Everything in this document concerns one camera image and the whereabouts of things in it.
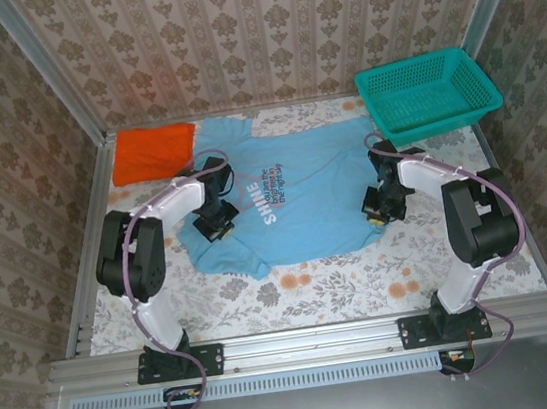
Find light blue printed t-shirt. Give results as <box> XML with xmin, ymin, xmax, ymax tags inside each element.
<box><xmin>161</xmin><ymin>95</ymin><xmax>393</xmax><ymax>291</ymax></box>

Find folded orange t-shirt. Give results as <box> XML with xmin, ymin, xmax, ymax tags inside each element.
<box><xmin>106</xmin><ymin>120</ymin><xmax>203</xmax><ymax>188</ymax></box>

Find floral patterned tablecloth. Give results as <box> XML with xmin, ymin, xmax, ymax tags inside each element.
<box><xmin>62</xmin><ymin>73</ymin><xmax>547</xmax><ymax>359</ymax></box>

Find teal plastic mesh basket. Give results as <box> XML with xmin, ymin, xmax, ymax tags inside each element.
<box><xmin>352</xmin><ymin>41</ymin><xmax>510</xmax><ymax>153</ymax></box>

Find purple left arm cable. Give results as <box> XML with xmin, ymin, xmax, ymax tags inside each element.
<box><xmin>110</xmin><ymin>147</ymin><xmax>265</xmax><ymax>409</ymax></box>

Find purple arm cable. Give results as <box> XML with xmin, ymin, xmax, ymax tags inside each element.
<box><xmin>110</xmin><ymin>147</ymin><xmax>265</xmax><ymax>409</ymax></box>
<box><xmin>362</xmin><ymin>113</ymin><xmax>545</xmax><ymax>392</ymax></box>

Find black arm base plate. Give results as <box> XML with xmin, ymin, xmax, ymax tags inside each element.
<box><xmin>397</xmin><ymin>305</ymin><xmax>494</xmax><ymax>352</ymax></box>
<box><xmin>134</xmin><ymin>340</ymin><xmax>228</xmax><ymax>387</ymax></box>

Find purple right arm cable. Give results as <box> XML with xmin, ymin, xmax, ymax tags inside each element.
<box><xmin>362</xmin><ymin>113</ymin><xmax>545</xmax><ymax>392</ymax></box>

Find aluminium table side rail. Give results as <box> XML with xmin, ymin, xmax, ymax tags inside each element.
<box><xmin>471</xmin><ymin>110</ymin><xmax>547</xmax><ymax>327</ymax></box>
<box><xmin>37</xmin><ymin>131</ymin><xmax>145</xmax><ymax>360</ymax></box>

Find aluminium mounting rail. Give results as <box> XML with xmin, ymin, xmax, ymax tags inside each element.
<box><xmin>46</xmin><ymin>294</ymin><xmax>547</xmax><ymax>397</ymax></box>

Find small wired circuit board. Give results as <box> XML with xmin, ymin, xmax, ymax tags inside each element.
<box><xmin>162</xmin><ymin>382</ymin><xmax>206</xmax><ymax>407</ymax></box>
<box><xmin>437</xmin><ymin>344</ymin><xmax>478</xmax><ymax>371</ymax></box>

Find white slotted cable duct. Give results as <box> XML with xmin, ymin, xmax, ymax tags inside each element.
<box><xmin>69</xmin><ymin>335</ymin><xmax>547</xmax><ymax>409</ymax></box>

